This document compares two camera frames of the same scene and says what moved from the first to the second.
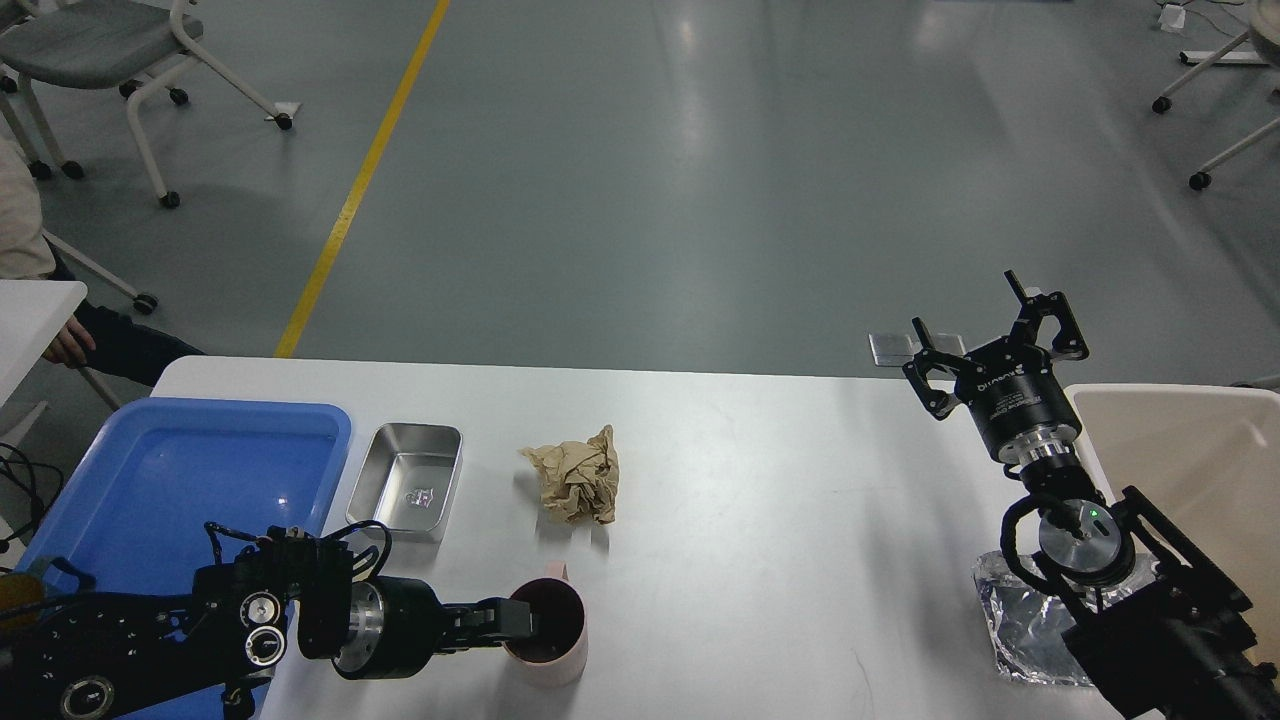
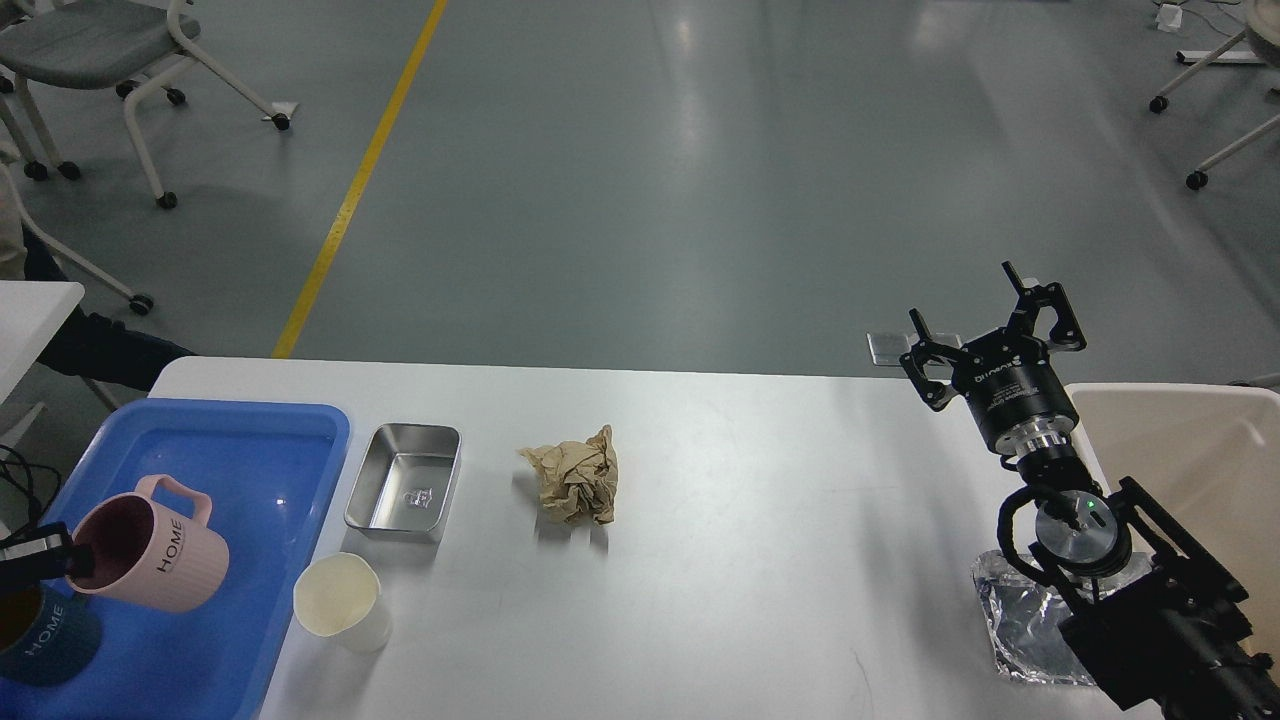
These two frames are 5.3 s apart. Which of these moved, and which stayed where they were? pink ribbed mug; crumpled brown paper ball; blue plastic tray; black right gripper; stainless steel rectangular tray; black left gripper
Moved: pink ribbed mug; black left gripper
Stayed: black right gripper; crumpled brown paper ball; blue plastic tray; stainless steel rectangular tray
